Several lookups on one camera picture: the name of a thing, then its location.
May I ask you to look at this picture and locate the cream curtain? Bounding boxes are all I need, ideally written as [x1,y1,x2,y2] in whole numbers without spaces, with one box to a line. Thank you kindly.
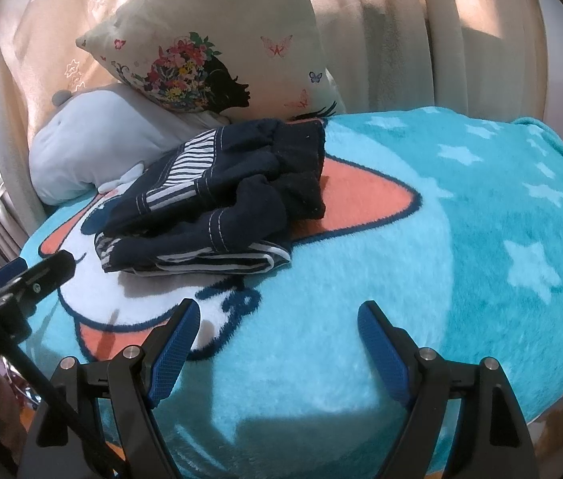
[0,0,552,121]

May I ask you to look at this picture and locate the cream floral print pillow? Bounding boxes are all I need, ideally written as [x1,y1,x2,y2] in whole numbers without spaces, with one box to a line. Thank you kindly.
[76,0,347,123]

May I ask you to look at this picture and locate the pale grey plush pillow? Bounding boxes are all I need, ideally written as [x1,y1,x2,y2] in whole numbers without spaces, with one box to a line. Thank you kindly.
[29,85,232,205]

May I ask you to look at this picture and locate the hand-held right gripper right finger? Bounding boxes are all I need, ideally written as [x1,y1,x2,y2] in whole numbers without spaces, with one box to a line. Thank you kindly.
[356,301,542,479]

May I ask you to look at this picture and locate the black cable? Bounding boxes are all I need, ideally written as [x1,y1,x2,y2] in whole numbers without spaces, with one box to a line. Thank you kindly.
[0,292,130,479]

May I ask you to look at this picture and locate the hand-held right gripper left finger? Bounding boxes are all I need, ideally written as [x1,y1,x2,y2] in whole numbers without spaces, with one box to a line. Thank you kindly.
[17,298,201,479]

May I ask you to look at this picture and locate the navy pants with striped lining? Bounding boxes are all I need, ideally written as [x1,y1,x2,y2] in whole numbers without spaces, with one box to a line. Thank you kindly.
[94,118,327,276]

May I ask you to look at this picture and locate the teal star printed blanket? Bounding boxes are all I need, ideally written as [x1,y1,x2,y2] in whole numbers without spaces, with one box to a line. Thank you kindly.
[17,112,563,479]

